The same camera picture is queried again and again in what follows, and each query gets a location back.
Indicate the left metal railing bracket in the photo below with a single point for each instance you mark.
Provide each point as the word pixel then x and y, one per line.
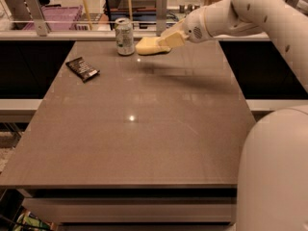
pixel 41 27

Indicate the middle metal railing bracket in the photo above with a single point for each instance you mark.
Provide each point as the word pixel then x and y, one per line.
pixel 161 16

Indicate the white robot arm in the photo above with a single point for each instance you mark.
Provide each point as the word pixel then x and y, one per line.
pixel 272 190

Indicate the yellow pole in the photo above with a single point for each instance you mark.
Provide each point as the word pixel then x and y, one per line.
pixel 85 3

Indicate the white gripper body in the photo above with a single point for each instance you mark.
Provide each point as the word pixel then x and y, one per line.
pixel 194 29

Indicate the yellow curved sponge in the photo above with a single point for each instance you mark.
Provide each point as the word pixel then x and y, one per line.
pixel 150 46

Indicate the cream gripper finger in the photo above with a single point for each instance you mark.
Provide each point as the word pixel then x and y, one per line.
pixel 175 30
pixel 172 39

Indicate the black snack packet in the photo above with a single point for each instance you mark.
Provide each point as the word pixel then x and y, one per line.
pixel 82 69

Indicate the white table drawer front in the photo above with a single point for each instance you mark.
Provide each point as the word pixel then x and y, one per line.
pixel 65 210

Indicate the purple plastic crate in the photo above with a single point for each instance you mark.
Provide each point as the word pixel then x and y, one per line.
pixel 62 18

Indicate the green white 7up can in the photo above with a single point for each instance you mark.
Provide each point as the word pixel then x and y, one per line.
pixel 124 36

